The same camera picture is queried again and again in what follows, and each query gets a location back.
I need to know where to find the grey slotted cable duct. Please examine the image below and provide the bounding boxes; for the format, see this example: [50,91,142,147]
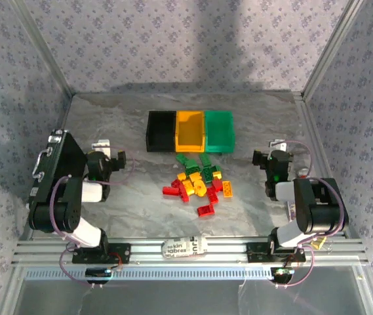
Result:
[24,265,274,282]

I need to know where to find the black plastic container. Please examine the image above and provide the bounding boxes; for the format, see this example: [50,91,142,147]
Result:
[146,110,178,153]

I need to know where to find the yellow plastic container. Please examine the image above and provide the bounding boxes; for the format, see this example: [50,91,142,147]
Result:
[174,110,206,154]

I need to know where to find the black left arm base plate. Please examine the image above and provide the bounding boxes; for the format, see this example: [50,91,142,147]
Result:
[71,242,132,264]

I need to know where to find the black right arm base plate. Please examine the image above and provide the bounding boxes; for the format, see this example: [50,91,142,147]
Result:
[246,241,306,263]

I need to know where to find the aluminium frame post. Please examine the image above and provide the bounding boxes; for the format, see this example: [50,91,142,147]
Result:
[9,0,75,98]
[302,0,366,98]

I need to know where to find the green plastic container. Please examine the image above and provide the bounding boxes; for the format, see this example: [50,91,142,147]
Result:
[204,110,236,154]

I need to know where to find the black controller board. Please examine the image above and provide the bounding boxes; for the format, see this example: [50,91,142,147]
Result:
[270,266,294,284]
[85,267,113,285]

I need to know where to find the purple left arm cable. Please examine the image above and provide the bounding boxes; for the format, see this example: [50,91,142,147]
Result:
[49,146,135,288]

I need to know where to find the aluminium front rail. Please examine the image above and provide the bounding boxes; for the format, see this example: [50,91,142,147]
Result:
[11,236,370,266]

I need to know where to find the yellow round lego gear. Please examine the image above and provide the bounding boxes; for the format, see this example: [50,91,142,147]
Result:
[193,180,208,197]

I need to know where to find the printed paper label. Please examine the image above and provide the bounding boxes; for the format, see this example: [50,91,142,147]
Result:
[161,236,208,260]

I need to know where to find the black case with metal handle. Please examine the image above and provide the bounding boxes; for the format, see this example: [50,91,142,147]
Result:
[28,129,89,211]

